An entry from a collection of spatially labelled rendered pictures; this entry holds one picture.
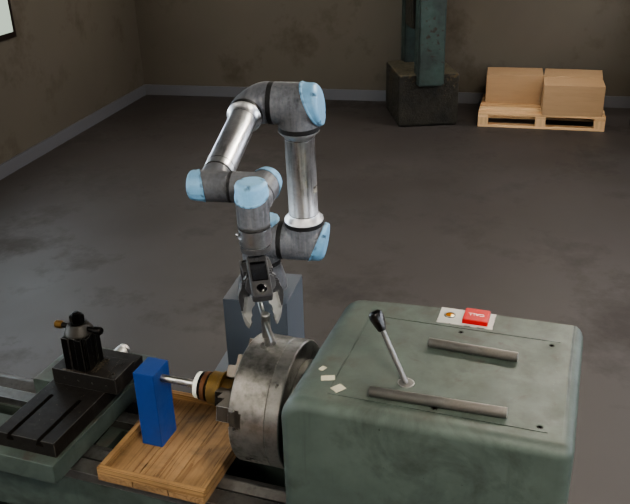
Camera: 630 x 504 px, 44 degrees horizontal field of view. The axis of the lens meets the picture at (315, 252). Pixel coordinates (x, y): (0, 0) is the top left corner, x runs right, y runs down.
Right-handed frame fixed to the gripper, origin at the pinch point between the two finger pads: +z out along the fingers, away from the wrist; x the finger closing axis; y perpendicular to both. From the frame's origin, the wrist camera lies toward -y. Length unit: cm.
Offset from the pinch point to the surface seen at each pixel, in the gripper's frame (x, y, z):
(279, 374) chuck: -1.0, -13.2, 6.1
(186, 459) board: 22.4, 2.8, 39.0
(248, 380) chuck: 6.0, -11.3, 7.6
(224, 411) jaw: 12.2, -10.9, 15.4
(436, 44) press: -263, 554, 67
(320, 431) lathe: -5.7, -32.7, 8.0
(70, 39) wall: 78, 665, 53
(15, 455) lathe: 65, 11, 34
